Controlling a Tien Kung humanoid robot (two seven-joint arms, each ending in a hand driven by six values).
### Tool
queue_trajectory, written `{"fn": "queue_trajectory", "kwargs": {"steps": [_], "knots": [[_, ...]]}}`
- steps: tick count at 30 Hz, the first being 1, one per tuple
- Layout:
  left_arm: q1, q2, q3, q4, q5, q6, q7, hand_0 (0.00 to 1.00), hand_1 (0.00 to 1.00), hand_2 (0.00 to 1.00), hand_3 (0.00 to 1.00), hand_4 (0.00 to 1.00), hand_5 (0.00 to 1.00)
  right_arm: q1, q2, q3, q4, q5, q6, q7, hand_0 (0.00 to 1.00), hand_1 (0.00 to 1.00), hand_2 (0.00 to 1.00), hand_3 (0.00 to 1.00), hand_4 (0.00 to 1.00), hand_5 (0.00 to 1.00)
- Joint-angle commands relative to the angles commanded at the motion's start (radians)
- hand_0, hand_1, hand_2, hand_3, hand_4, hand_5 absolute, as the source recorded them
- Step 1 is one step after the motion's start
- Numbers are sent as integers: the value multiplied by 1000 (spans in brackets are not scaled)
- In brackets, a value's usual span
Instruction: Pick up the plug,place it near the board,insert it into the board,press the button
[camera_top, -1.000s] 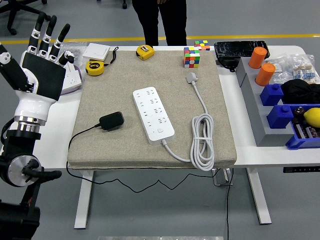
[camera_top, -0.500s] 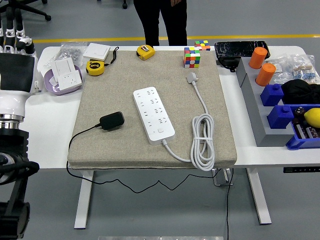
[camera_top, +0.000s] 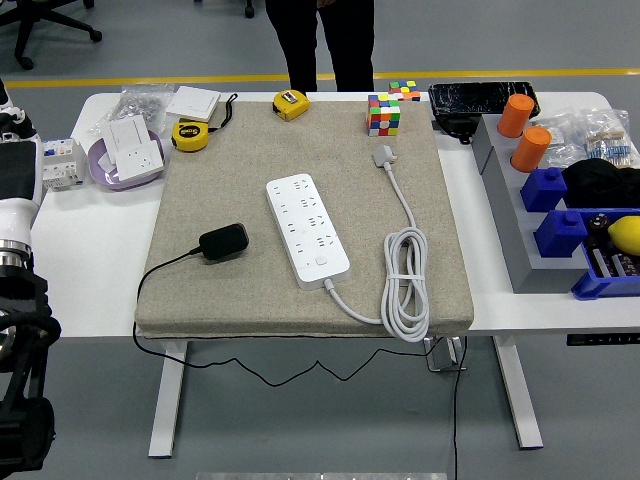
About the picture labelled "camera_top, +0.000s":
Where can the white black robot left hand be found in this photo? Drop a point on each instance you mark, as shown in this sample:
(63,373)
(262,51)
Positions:
(20,175)

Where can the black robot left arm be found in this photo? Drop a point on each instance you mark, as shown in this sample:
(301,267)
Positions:
(20,300)

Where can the white circuit breaker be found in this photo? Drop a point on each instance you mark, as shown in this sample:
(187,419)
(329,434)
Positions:
(65,165)

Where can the purple bowl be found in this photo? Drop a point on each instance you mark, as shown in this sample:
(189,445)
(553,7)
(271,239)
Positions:
(125,182)

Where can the clear bag of screws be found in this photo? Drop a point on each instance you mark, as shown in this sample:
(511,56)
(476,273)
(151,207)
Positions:
(137,102)

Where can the black office chair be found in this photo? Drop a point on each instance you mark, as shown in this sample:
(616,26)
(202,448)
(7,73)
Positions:
(31,12)

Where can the round yellow tape measure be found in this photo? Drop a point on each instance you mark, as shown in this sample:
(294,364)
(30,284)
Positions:
(190,136)

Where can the beige fabric mat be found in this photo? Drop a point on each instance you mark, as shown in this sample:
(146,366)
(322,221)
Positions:
(225,310)

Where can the square yellow tape measure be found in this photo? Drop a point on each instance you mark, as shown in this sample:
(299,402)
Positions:
(291,103)

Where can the black chair caster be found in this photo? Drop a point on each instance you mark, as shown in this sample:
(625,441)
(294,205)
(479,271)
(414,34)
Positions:
(250,9)

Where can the person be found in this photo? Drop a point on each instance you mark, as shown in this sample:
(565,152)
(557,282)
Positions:
(300,40)

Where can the large colourful puzzle cube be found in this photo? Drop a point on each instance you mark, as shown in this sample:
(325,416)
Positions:
(384,117)

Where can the small colourful puzzle cube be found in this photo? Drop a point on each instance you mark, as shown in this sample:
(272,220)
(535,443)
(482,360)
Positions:
(405,91)

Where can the black glossy tray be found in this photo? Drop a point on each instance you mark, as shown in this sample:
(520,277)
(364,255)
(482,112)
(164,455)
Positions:
(470,97)

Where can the orange cylinder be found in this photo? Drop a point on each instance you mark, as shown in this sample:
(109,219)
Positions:
(515,117)
(530,150)

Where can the grey stepped block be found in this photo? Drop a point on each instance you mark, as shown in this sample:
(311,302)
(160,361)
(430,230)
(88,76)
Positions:
(520,250)

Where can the blue knobbed block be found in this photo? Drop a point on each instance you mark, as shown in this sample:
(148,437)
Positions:
(542,192)
(560,235)

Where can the white desk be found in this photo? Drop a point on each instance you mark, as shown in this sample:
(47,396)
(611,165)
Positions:
(525,315)

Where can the clear bag of parts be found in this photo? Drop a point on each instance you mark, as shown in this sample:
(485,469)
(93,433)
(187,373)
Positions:
(560,132)

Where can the black cloth bundle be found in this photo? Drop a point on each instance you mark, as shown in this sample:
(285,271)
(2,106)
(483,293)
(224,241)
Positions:
(600,185)

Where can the dark round knob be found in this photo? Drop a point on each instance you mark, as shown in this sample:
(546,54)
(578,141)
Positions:
(598,221)

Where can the clear bag of resistors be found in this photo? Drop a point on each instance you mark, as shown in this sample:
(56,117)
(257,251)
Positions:
(607,137)

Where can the blue plastic bin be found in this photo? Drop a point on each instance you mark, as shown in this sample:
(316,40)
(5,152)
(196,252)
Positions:
(600,287)

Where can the black desk control panel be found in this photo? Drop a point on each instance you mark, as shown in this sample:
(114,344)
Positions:
(600,339)

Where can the yellow lemon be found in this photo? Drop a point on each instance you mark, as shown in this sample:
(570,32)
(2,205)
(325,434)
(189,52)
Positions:
(627,235)

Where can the white switch panel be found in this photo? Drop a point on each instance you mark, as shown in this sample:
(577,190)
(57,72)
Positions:
(125,132)

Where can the white wall socket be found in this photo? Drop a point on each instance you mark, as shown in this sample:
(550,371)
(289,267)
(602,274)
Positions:
(140,160)

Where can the white flat switch box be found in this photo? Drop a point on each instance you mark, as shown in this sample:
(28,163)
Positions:
(192,102)

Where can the silver metal bracket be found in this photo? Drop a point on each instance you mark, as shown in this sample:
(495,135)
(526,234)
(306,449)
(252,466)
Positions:
(442,357)

